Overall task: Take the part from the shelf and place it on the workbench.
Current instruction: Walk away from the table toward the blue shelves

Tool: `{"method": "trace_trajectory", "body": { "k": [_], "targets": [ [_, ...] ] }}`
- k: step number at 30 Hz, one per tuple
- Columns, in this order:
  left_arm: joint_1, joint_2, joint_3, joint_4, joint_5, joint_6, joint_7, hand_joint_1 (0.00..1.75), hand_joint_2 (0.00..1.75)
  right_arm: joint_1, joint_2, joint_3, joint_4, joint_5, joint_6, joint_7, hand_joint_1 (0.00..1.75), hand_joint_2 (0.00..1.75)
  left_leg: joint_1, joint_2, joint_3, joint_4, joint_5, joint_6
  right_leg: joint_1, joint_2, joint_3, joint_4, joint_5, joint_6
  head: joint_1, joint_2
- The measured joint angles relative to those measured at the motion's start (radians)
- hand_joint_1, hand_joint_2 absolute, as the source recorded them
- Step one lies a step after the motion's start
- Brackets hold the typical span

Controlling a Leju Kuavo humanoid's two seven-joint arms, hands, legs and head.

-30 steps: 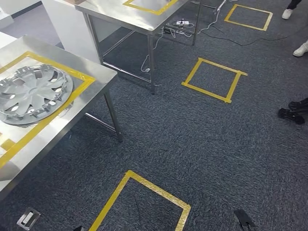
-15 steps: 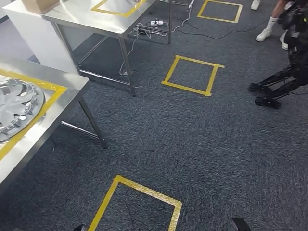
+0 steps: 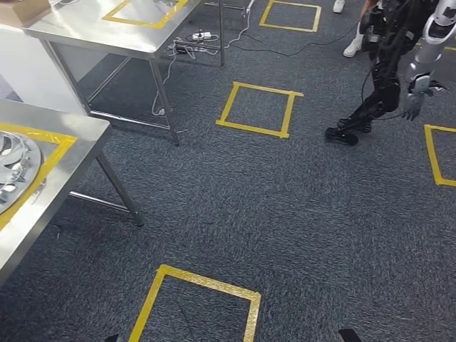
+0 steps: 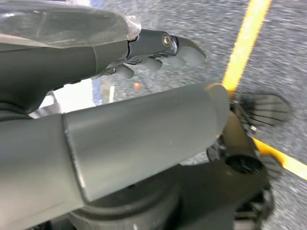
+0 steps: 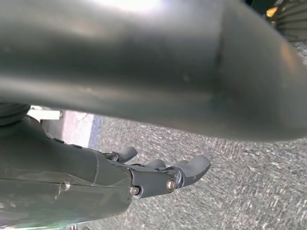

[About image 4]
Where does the black robot left foot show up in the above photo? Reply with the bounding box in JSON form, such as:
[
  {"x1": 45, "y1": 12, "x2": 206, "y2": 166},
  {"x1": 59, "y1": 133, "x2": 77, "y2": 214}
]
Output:
[{"x1": 206, "y1": 92, "x2": 293, "y2": 230}]

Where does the grey robot left leg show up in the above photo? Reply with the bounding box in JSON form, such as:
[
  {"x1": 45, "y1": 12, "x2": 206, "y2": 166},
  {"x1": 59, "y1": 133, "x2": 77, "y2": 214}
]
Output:
[{"x1": 0, "y1": 83, "x2": 230, "y2": 230}]

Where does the yellow floor tape square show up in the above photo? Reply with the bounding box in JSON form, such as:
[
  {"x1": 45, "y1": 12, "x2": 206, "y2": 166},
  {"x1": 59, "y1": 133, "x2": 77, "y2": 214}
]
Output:
[{"x1": 222, "y1": 0, "x2": 307, "y2": 182}]

